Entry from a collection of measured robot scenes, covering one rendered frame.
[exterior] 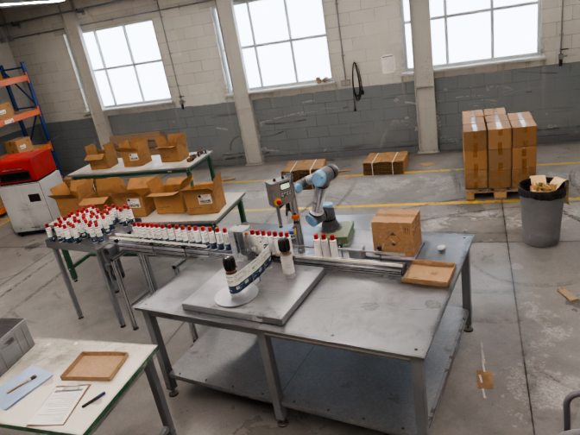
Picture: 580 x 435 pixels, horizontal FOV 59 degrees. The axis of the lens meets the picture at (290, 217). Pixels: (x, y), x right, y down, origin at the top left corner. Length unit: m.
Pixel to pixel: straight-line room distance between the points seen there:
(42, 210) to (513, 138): 6.72
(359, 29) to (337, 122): 1.58
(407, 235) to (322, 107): 5.76
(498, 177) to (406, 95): 2.70
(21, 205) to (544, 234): 7.20
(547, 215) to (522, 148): 1.41
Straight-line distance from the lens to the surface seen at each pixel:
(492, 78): 8.88
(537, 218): 5.65
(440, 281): 3.47
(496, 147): 6.79
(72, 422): 3.18
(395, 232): 3.76
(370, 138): 9.21
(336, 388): 3.70
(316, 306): 3.40
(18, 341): 3.92
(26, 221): 8.97
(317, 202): 3.96
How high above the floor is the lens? 2.64
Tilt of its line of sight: 22 degrees down
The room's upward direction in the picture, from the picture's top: 10 degrees counter-clockwise
